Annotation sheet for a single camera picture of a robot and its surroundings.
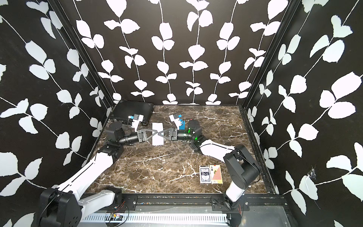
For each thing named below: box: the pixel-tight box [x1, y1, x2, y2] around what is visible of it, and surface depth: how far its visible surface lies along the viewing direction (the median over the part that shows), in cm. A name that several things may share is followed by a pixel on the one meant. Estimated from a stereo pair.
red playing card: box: [209, 164, 224, 184], surface depth 85 cm
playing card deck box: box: [199, 165, 212, 184], surface depth 84 cm
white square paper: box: [152, 122, 164, 146], surface depth 73 cm
